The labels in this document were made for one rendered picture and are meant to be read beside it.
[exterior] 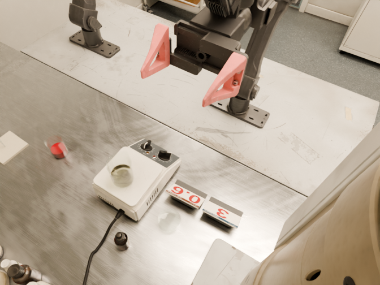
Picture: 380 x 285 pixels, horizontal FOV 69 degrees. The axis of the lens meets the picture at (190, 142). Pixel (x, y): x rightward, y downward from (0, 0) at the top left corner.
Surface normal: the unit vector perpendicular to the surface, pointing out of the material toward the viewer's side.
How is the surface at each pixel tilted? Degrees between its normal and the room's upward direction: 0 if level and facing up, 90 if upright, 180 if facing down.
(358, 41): 90
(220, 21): 1
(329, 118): 0
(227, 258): 0
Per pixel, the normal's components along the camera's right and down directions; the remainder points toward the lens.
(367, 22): -0.51, 0.69
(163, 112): 0.05, -0.58
